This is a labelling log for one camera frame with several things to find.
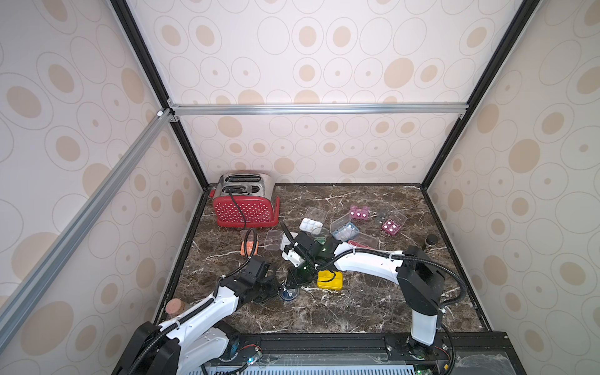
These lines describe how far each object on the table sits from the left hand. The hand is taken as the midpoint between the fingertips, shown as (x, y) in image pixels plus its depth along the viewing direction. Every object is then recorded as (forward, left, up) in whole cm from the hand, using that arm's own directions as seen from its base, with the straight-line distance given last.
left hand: (288, 289), depth 82 cm
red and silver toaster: (+31, +18, +13) cm, 38 cm away
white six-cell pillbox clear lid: (+22, +9, -4) cm, 24 cm away
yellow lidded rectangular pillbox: (-3, -13, +16) cm, 21 cm away
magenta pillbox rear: (+37, -31, -4) cm, 49 cm away
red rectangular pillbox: (+21, -31, -2) cm, 38 cm away
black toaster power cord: (+28, +21, +10) cm, 37 cm away
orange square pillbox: (+21, +18, -3) cm, 28 cm away
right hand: (+2, -2, +3) cm, 4 cm away
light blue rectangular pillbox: (+26, -24, -2) cm, 35 cm away
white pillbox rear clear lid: (+37, -11, -4) cm, 39 cm away
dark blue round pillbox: (-1, 0, -2) cm, 2 cm away
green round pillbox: (+24, -12, -3) cm, 27 cm away
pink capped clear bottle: (-8, +35, +7) cm, 36 cm away
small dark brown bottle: (+17, -54, +6) cm, 57 cm away
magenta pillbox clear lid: (+32, -46, -2) cm, 56 cm away
